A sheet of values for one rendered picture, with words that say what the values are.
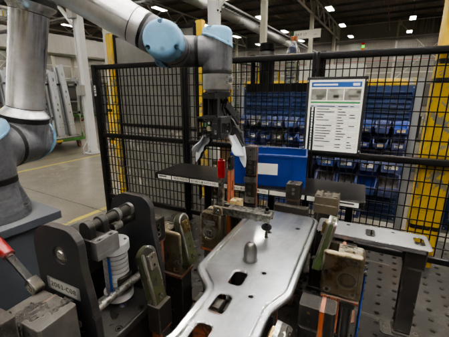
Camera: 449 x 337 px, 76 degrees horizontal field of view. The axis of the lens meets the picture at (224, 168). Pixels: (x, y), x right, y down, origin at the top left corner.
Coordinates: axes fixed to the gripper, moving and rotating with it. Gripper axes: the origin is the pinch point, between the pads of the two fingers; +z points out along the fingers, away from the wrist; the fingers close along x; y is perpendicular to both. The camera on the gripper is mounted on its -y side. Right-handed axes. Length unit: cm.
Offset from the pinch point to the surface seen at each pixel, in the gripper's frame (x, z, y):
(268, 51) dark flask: -6, -38, -62
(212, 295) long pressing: 11.8, 19.5, 27.8
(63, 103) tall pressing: -662, 7, -431
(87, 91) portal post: -534, -23, -403
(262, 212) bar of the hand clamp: 13.0, 12.1, 0.5
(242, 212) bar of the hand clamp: 7.4, 12.7, 1.7
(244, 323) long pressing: 20.2, 19.5, 31.7
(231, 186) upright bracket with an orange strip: -0.8, 9.3, -9.3
